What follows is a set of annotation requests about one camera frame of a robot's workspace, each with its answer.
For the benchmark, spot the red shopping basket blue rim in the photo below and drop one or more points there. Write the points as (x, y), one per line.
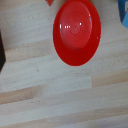
(1, 53)

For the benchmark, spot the red plastic bowl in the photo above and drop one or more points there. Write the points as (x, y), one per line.
(76, 31)

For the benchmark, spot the blue plastic cup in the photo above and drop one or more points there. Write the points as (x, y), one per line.
(124, 13)

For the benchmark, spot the yellow red food box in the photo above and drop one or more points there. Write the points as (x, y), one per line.
(50, 1)

